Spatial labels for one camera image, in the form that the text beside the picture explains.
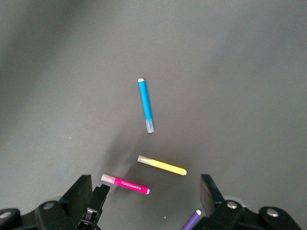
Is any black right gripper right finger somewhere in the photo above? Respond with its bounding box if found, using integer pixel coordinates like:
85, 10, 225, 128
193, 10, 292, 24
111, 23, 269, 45
196, 174, 302, 230

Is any pink marker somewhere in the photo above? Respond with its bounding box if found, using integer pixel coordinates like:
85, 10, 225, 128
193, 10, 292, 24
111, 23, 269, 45
101, 173, 151, 195

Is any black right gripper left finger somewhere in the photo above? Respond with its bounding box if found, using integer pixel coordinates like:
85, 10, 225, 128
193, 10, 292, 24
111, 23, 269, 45
0, 174, 93, 230

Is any purple marker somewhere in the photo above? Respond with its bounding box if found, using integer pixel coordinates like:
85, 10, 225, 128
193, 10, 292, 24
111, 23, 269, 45
181, 209, 202, 230

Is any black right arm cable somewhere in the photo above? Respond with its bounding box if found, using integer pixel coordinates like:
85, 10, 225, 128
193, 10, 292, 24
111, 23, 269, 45
78, 217, 102, 230

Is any yellow marker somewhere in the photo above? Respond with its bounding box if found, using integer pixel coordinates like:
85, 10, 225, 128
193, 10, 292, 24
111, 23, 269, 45
137, 155, 188, 176

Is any blue marker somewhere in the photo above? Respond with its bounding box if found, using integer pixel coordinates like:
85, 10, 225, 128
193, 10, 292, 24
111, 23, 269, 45
137, 78, 155, 134

